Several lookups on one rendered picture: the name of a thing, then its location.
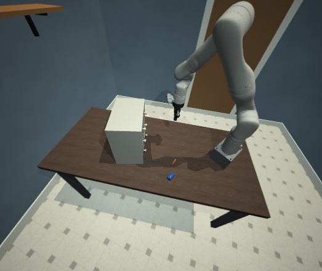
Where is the grey small chest of drawers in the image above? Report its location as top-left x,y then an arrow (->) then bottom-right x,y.
105,98 -> 145,164

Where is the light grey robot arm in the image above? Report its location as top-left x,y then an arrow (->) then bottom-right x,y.
167,1 -> 259,155

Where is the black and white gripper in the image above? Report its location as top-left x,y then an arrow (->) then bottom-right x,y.
172,102 -> 184,121

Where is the blue rectangular block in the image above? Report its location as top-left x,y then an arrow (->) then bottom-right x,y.
167,173 -> 175,180

